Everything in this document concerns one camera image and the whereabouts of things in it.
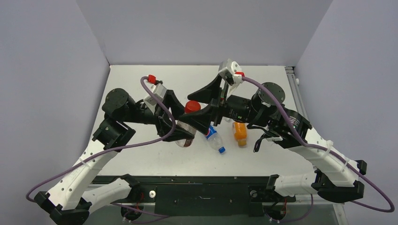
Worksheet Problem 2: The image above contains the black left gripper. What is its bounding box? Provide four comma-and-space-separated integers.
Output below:
122, 91, 195, 140

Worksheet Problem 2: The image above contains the red bottle cap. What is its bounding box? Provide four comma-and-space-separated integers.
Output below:
184, 100, 201, 113

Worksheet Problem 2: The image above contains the Pepsi bottle blue label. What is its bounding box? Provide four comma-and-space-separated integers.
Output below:
204, 125, 224, 152

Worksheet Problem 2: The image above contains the small bottle red label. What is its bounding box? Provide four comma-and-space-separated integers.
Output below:
176, 121, 197, 148

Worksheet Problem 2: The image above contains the blue Pepsi bottle cap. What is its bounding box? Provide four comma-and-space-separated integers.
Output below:
218, 147, 226, 154

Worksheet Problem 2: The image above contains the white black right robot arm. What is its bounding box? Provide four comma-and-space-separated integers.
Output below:
181, 72, 367, 203

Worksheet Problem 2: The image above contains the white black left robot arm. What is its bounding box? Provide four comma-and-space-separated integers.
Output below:
34, 84, 191, 225

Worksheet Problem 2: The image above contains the orange juice bottle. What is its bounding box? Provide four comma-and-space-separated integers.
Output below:
232, 122, 247, 147

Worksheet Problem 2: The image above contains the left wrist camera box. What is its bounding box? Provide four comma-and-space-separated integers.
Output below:
144, 83, 167, 112

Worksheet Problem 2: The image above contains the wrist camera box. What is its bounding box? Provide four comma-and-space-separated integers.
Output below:
218, 59, 245, 96
144, 83, 167, 112

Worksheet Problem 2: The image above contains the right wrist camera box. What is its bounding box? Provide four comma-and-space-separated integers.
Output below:
218, 59, 245, 96

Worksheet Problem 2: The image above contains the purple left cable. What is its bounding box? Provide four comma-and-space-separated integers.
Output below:
25, 74, 177, 204

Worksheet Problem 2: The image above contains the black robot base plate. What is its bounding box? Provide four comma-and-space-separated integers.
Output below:
90, 175, 296, 218

